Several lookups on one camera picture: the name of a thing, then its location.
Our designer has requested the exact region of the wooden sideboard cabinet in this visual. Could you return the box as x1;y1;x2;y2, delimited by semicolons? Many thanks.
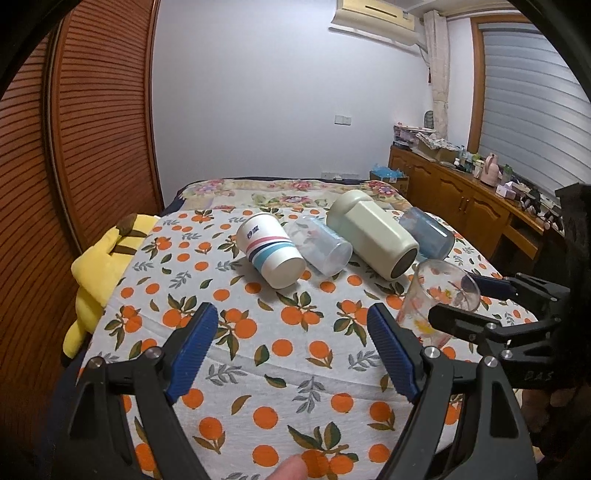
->
389;145;562;274

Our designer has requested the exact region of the grey window blind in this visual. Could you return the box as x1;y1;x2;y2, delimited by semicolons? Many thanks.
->
478;23;591;195

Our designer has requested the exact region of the blue translucent cup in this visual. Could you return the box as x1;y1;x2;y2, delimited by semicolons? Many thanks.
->
398;206;455;260

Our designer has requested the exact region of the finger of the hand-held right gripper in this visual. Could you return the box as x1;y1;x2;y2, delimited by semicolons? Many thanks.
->
428;303;562;361
469;273;571;315

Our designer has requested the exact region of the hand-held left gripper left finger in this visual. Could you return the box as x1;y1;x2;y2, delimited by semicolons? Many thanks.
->
69;302;220;480

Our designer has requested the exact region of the clear floral glass cup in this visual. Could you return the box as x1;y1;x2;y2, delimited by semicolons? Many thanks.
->
396;259;482;350

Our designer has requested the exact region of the floral bed sheet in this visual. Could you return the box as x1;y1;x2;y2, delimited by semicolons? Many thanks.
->
165;178;413;219

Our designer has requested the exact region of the cardboard box with blue items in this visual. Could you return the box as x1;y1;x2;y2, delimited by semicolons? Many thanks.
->
369;164;410;193

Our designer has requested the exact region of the pile of boxes and papers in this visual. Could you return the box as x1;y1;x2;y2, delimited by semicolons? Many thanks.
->
393;122;459;163

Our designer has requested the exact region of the yellow plush toy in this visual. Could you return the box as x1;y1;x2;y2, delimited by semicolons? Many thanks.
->
64;213;158;358

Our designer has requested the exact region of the orange fruit print blanket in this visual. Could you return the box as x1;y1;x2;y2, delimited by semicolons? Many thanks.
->
81;208;550;480

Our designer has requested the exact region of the person's left hand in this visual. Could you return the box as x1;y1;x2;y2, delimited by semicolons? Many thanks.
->
265;455;308;480

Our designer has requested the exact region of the wooden louvered wardrobe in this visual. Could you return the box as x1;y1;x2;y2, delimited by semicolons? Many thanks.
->
0;0;165;418

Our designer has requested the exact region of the white striped paper cup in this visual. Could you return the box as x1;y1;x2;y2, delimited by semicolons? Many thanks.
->
236;213;306;290

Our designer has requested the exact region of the pink kettle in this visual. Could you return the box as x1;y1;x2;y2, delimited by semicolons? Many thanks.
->
480;154;502;186

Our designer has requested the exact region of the white air conditioner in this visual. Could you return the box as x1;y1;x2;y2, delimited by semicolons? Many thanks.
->
329;0;419;46

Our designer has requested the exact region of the beige lace curtain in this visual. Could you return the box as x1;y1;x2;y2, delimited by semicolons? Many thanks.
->
424;10;451;141

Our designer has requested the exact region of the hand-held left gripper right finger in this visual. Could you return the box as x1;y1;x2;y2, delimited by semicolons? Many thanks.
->
367;302;541;480

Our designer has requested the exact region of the beige thermos bottle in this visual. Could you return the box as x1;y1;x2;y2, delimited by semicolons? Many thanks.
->
326;189;419;281

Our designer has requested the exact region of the clear plastic cup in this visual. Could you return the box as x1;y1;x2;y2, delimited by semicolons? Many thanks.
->
283;216;354;278

